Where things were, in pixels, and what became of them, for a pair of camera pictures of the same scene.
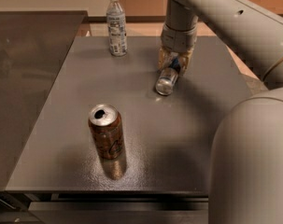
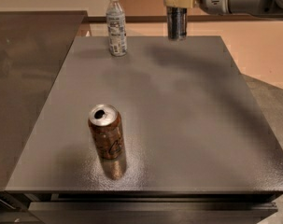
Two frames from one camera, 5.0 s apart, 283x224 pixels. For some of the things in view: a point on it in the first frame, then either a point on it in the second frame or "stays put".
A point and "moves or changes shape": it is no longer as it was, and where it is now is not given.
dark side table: x=29 y=50 stays put
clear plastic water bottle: x=116 y=18 stays put
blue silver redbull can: x=168 y=75 moves or changes shape
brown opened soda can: x=106 y=124 stays put
